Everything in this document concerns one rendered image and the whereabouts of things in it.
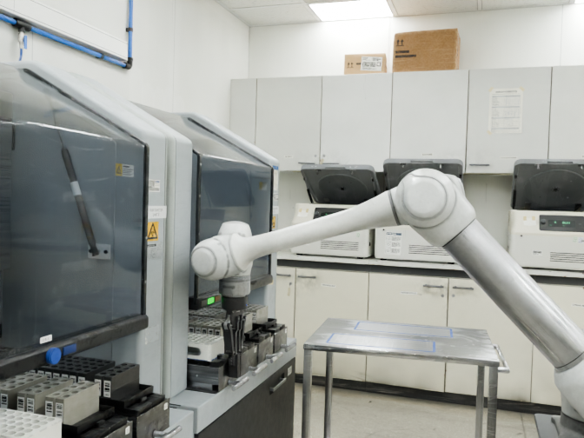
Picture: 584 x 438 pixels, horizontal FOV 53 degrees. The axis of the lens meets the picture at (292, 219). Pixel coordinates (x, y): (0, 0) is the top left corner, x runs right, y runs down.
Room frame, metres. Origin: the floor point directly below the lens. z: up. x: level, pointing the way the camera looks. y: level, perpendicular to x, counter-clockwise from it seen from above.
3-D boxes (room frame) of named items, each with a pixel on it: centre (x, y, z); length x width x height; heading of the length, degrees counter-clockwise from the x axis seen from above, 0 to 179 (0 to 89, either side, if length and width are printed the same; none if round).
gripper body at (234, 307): (1.67, 0.16, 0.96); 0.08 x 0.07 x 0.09; 162
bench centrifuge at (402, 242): (4.06, -0.91, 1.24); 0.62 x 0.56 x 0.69; 162
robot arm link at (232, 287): (1.67, 0.16, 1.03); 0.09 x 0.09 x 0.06
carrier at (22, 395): (1.20, 0.51, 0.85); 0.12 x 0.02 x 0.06; 161
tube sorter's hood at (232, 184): (1.99, 0.40, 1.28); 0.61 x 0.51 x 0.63; 162
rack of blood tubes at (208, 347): (1.73, 0.35, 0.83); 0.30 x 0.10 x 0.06; 72
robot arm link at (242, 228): (1.66, 0.16, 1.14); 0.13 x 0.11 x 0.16; 166
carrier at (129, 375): (1.32, 0.38, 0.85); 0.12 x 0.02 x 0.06; 162
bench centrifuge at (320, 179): (4.24, -0.35, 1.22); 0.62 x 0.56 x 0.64; 160
